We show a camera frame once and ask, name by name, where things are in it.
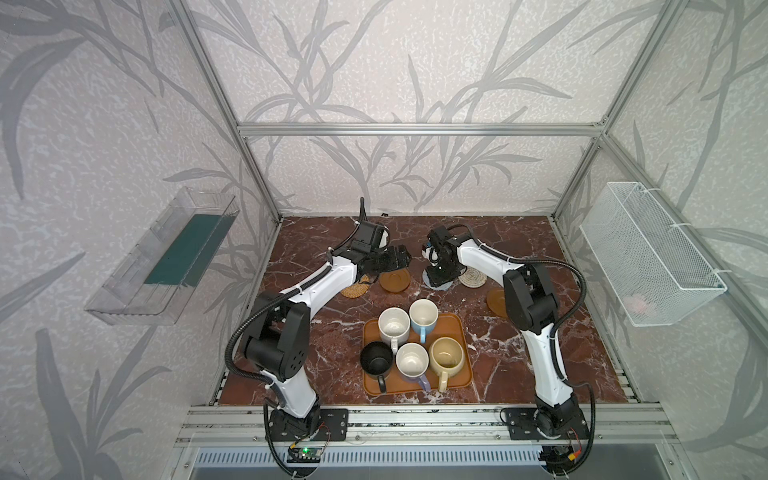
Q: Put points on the aluminium front rail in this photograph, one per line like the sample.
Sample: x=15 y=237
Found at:
x=411 y=424

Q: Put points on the multicolour woven coaster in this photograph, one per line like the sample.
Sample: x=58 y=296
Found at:
x=473 y=278

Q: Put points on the light blue mug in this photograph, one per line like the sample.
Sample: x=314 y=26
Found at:
x=424 y=316

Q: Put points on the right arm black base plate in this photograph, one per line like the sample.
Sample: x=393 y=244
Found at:
x=531 y=423

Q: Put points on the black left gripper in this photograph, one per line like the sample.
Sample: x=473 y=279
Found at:
x=391 y=260

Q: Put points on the aluminium cage frame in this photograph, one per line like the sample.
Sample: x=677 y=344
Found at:
x=599 y=132

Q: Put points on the grey-blue woven coaster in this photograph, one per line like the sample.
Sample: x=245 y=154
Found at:
x=427 y=281

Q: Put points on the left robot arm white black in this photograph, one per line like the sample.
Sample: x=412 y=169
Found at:
x=275 y=337

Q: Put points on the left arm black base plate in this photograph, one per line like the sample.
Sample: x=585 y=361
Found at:
x=321 y=423

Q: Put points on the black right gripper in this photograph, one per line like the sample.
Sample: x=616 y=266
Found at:
x=442 y=267

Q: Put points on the white wire mesh basket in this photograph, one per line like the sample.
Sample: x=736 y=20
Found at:
x=658 y=274

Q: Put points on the black mug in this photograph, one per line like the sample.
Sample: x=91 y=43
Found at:
x=376 y=360

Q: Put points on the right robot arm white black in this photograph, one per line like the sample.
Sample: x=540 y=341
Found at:
x=531 y=304

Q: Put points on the beige yellow mug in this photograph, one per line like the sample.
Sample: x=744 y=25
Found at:
x=447 y=358

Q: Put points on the white mug purple handle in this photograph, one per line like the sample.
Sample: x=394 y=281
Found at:
x=413 y=362

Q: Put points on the clear plastic wall shelf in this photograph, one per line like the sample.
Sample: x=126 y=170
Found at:
x=155 y=281

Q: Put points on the woven rattan coaster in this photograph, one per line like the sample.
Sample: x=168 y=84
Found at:
x=358 y=289

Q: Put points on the dark wooden round coaster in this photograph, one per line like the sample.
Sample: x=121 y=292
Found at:
x=396 y=281

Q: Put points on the white speckled mug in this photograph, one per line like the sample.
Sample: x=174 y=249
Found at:
x=394 y=327

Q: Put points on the green-lit circuit board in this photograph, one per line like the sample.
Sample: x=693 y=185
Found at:
x=305 y=455

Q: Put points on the right wired circuit board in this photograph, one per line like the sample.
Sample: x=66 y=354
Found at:
x=560 y=455

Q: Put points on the light wooden round coaster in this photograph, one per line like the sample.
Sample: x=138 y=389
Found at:
x=495 y=300

